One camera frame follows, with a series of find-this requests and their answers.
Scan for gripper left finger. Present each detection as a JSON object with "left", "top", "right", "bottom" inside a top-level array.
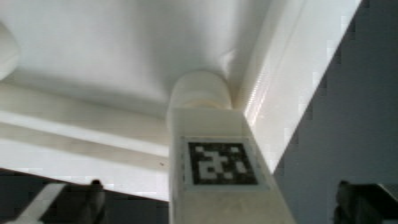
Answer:
[{"left": 8, "top": 180, "right": 108, "bottom": 224}]

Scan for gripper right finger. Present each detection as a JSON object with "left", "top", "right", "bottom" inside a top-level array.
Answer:
[{"left": 332, "top": 181, "right": 398, "bottom": 224}]

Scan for white table leg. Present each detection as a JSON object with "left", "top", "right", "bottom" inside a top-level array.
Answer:
[{"left": 166, "top": 71, "right": 296, "bottom": 224}]

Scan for white square tabletop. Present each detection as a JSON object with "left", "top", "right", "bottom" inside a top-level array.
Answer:
[{"left": 0, "top": 0, "right": 362, "bottom": 200}]

